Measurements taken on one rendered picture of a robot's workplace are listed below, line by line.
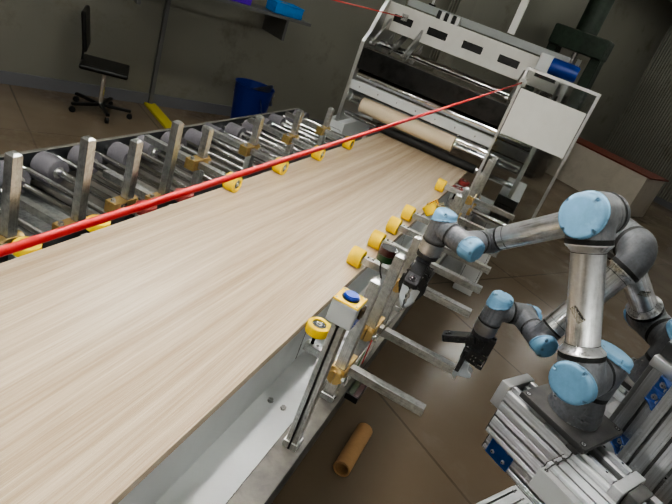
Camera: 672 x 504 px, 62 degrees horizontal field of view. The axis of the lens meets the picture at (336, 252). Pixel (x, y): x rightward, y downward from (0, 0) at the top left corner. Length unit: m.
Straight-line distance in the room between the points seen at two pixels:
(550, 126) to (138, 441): 3.52
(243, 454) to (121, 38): 5.14
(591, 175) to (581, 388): 8.93
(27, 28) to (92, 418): 5.10
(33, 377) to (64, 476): 0.28
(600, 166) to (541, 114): 6.13
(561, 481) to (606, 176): 8.79
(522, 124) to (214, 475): 3.29
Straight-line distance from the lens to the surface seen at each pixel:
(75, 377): 1.46
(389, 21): 4.71
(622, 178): 10.12
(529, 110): 4.22
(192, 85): 6.68
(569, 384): 1.54
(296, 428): 1.62
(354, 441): 2.71
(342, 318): 1.37
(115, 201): 2.31
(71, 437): 1.33
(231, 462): 1.71
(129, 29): 6.32
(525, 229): 1.72
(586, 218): 1.46
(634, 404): 1.91
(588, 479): 1.74
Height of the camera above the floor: 1.90
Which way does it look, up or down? 26 degrees down
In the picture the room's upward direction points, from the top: 21 degrees clockwise
